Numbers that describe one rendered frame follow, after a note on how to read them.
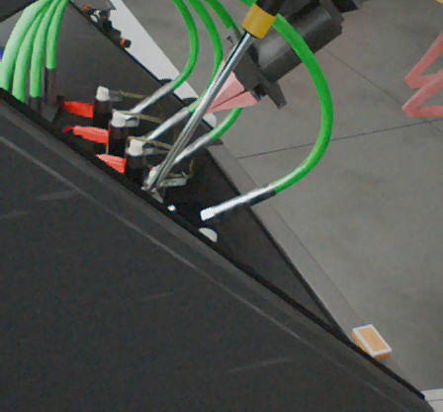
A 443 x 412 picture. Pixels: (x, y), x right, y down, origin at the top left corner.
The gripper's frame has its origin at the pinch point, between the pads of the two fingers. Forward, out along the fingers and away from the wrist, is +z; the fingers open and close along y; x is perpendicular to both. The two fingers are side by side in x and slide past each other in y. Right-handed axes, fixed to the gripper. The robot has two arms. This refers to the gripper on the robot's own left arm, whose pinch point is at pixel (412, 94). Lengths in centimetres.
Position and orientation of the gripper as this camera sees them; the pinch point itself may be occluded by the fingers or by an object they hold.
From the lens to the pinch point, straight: 87.9
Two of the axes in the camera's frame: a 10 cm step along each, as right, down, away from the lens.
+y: -2.1, 7.0, -6.8
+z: -7.4, 3.4, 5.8
